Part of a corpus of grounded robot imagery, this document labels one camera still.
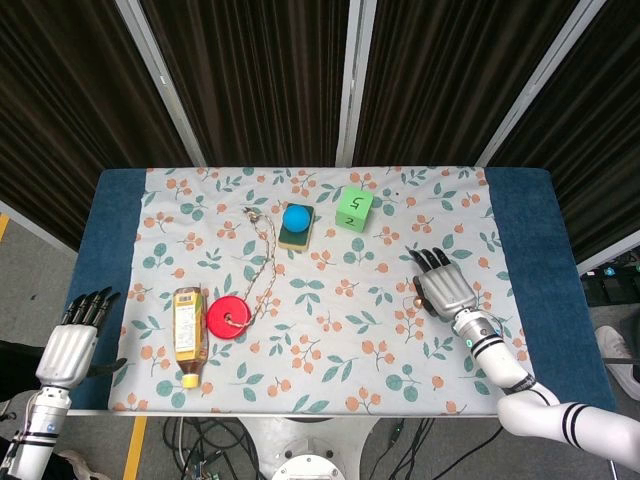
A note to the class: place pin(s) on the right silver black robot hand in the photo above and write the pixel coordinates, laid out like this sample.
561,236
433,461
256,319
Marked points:
445,290

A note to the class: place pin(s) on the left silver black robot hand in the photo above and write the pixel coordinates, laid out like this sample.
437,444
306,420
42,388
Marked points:
67,350

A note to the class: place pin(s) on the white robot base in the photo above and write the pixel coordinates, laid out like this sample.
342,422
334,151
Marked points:
305,447

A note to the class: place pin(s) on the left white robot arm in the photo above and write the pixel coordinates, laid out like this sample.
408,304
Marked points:
32,435

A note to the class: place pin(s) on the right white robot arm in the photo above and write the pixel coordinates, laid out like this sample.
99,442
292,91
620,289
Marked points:
525,385

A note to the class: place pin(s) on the blue table mat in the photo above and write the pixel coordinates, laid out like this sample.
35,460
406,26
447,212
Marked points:
100,260

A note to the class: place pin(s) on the black white sneaker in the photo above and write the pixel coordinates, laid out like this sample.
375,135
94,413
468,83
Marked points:
75,462

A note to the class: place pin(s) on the green numbered foam cube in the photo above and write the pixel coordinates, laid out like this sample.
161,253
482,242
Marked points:
354,208

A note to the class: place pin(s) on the amber tea bottle yellow cap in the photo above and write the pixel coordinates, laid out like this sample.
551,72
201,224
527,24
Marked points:
190,335

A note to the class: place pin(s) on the floral patterned tablecloth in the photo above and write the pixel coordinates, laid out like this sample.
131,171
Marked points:
310,320

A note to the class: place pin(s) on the green yellow sponge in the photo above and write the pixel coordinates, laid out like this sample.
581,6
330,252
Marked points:
296,235

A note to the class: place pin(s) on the red disc with hole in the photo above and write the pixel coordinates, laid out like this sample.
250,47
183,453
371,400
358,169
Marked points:
229,317

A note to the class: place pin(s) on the blue ball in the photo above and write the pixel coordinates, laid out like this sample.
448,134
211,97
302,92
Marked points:
295,218

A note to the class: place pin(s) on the dark pleated curtain screen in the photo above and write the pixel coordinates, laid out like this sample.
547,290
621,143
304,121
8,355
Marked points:
260,75

